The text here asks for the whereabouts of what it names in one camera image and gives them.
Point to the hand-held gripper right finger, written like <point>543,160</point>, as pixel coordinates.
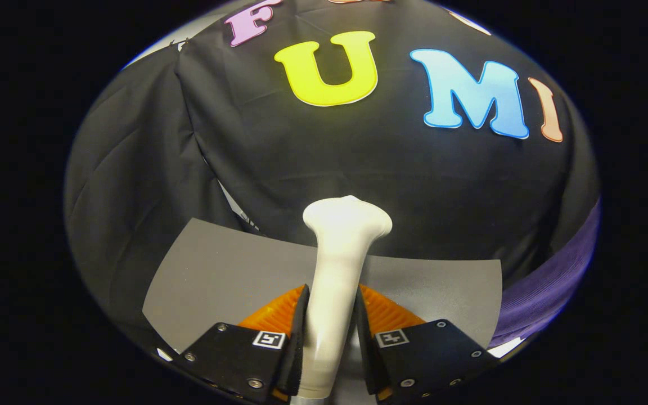
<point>425,357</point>

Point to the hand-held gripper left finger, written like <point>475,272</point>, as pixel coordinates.
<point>245,360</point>

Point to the white garment steamer head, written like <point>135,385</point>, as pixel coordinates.
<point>335,270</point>

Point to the white paper sheet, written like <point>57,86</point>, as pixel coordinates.
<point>507,347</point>

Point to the grey drawer cabinet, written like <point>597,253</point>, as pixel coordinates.
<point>211,281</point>

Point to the black backdrop cloth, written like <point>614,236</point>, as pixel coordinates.
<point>358,163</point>

